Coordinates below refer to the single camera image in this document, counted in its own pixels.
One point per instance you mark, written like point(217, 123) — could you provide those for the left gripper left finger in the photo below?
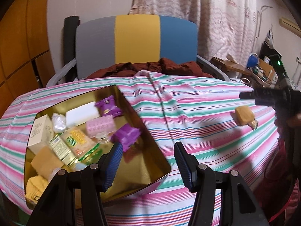
point(57, 203)

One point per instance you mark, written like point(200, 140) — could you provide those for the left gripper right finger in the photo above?
point(238, 204)

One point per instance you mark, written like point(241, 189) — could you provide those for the green gold small box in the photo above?
point(62, 151)

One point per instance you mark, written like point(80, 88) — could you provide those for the yellow green packet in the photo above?
point(79, 143)

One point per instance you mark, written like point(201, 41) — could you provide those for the beige printed carton box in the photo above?
point(41, 134)

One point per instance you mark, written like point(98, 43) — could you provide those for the pink plastic roll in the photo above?
point(103, 124)

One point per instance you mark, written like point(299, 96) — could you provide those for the white soap bar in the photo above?
point(81, 114)

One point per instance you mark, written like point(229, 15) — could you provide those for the clear plastic bag bundle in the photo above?
point(59, 123)

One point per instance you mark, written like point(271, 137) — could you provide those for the right hand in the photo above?
point(282, 122)

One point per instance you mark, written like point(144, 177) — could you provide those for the cluttered side table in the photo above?
point(261, 76)

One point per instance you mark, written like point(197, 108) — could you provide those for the cork patterned bar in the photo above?
point(253, 124)

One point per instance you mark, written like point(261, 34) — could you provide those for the blue mug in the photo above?
point(252, 60)

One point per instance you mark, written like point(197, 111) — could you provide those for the striped pink green cloth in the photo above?
point(198, 112)

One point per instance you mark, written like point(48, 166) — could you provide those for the gold metal tin tray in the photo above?
point(143, 167)

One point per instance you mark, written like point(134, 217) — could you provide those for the pink patterned curtain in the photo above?
point(225, 27)

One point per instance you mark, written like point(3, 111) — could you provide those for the dark red garment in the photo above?
point(164, 66)

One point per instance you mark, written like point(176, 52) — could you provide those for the wooden wardrobe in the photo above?
point(26, 63)

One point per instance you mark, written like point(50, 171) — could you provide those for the grey yellow blue chair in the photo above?
point(106, 41)

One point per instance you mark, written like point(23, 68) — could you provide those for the black rolled mat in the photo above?
point(69, 33)

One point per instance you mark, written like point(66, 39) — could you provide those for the wall air conditioner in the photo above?
point(289, 25)

